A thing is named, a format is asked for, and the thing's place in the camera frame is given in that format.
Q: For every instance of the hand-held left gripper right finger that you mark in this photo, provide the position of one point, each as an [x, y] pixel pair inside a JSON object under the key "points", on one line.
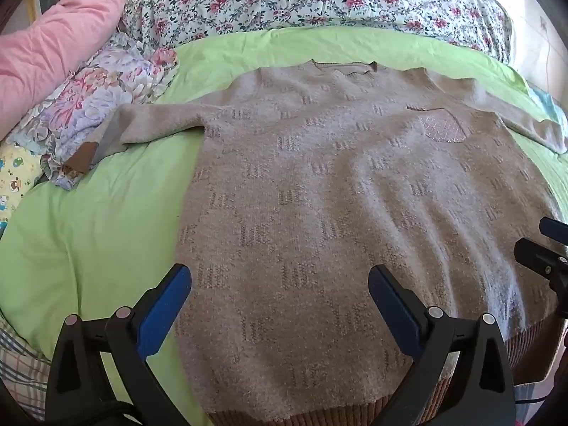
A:
{"points": [[395, 308]]}

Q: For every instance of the plaid cloth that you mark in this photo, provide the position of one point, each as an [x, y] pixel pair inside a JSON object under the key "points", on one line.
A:
{"points": [[20, 364]]}

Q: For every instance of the pastel floral pillow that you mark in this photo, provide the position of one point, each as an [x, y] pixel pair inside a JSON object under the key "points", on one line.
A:
{"points": [[102, 93]]}

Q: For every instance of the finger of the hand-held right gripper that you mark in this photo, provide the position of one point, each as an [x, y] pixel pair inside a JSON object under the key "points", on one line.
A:
{"points": [[539, 261], [552, 230]]}

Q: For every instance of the green bed sheet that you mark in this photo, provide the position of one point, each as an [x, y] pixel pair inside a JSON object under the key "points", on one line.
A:
{"points": [[102, 239]]}

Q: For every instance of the beige knitted sweater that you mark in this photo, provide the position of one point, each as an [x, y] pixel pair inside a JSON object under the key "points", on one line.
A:
{"points": [[337, 213]]}

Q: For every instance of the light blue cloth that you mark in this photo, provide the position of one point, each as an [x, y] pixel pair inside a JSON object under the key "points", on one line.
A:
{"points": [[545, 103]]}

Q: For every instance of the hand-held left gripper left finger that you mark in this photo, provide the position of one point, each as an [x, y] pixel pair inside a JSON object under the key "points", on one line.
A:
{"points": [[165, 306]]}

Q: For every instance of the pink quilt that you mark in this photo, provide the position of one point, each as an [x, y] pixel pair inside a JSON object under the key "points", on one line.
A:
{"points": [[57, 40]]}

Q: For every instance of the yellow cartoon-print cloth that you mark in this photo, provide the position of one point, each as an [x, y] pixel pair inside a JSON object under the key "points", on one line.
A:
{"points": [[15, 173]]}

